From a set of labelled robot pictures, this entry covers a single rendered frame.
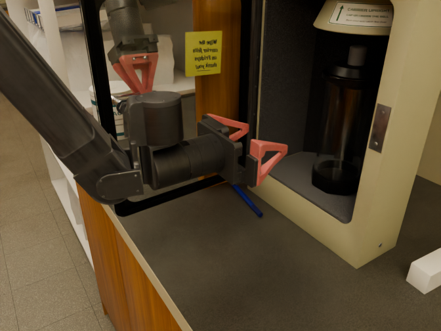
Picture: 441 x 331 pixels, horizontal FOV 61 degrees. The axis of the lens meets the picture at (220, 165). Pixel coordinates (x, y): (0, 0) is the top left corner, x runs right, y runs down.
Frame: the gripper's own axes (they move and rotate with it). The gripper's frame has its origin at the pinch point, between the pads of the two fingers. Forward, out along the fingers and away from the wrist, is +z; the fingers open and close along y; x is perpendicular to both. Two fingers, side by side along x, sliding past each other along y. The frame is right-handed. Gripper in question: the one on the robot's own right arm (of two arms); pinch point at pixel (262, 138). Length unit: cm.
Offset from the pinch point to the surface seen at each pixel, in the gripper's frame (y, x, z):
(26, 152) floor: 285, 119, -18
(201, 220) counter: 12.4, 22.3, -4.4
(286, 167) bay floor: 9.8, 14.5, 15.9
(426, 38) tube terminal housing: -14.2, -16.5, 14.4
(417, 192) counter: -5.7, 21.6, 43.5
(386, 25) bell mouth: -7.1, -17.1, 15.9
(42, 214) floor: 182, 118, -23
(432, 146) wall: -1, 14, 54
